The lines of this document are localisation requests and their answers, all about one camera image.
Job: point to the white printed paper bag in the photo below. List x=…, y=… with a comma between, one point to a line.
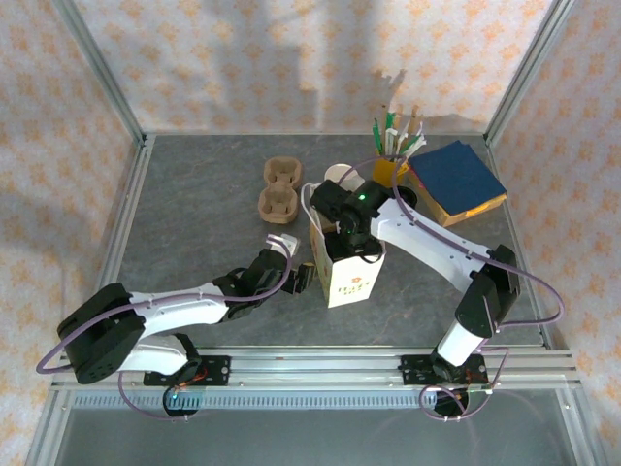
x=354, y=286

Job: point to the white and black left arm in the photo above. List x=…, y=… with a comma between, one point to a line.
x=179, y=310

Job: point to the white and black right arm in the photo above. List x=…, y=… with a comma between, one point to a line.
x=436, y=242

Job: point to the stack of white paper cups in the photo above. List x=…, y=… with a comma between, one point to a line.
x=339, y=172

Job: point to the green straw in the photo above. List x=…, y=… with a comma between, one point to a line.
x=389, y=126
x=377, y=138

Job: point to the white wrapped straw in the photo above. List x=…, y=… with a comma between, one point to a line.
x=412, y=143
x=392, y=143

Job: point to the stack of pulp cup carriers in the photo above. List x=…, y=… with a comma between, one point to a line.
x=281, y=194

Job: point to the wooden stirrer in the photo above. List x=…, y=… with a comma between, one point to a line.
x=413, y=125

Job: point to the long aluminium mounting rail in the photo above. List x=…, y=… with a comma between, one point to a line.
x=310, y=369

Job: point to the aluminium frame post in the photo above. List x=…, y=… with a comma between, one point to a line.
x=97, y=73
x=526, y=68

